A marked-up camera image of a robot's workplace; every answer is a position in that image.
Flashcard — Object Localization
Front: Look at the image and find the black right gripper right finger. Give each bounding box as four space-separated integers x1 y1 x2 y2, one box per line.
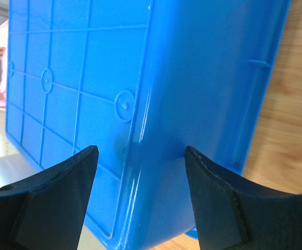
184 146 302 249

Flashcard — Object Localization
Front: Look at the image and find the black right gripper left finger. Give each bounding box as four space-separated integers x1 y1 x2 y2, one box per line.
0 145 99 249

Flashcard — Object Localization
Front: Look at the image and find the blue plastic tub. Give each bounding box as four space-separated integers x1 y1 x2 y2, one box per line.
6 1 291 249

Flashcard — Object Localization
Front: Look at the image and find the pink folded cloth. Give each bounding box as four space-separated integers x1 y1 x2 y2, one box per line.
0 62 8 107

